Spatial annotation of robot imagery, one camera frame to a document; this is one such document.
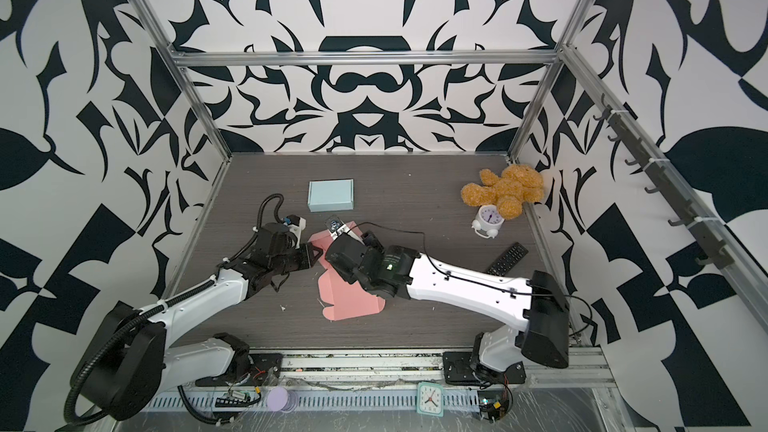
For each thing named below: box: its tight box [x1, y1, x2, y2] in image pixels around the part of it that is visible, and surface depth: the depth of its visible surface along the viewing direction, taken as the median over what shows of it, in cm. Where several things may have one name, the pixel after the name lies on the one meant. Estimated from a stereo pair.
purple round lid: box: [267, 386, 298, 413], surface depth 64 cm
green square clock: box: [416, 381, 444, 417], surface depth 71 cm
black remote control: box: [487, 242, 529, 277], surface depth 93 cm
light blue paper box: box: [308, 178, 354, 212], surface depth 107 cm
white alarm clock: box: [471, 204, 505, 239], surface depth 101 cm
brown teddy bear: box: [460, 164, 545, 220], surface depth 101 cm
